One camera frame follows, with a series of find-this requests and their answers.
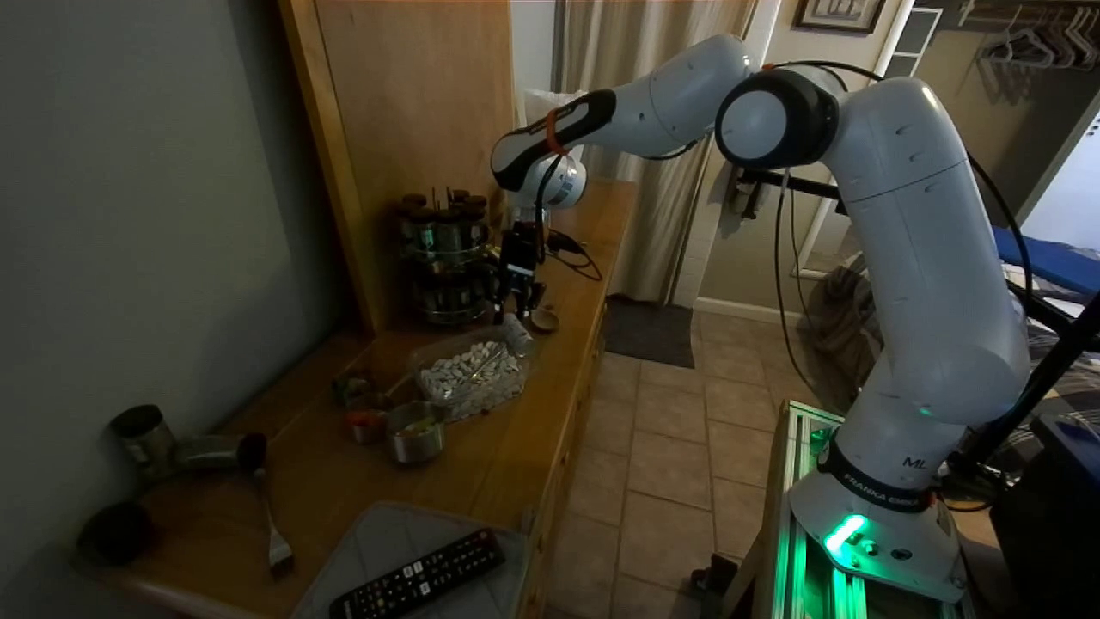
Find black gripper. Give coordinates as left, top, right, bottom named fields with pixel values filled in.
left=499, top=222, right=548, bottom=316

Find white bottle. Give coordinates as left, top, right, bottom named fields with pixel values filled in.
left=499, top=314, right=535, bottom=356

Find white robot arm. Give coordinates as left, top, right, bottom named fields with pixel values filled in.
left=492, top=34, right=1028, bottom=512

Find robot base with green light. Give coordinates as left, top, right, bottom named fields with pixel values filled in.
left=756, top=400, right=971, bottom=619

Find wooden dresser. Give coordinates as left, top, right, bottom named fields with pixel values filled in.
left=67, top=174, right=639, bottom=619

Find chrome spice jar rack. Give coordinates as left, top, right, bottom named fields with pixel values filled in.
left=397, top=190, right=499, bottom=329

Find clear container of seeds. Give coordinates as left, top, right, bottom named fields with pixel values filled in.
left=415, top=339, right=528, bottom=416

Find grey cloth mat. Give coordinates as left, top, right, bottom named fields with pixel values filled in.
left=289, top=503, right=531, bottom=619

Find black remote control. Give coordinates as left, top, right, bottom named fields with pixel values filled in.
left=329, top=529, right=506, bottom=619

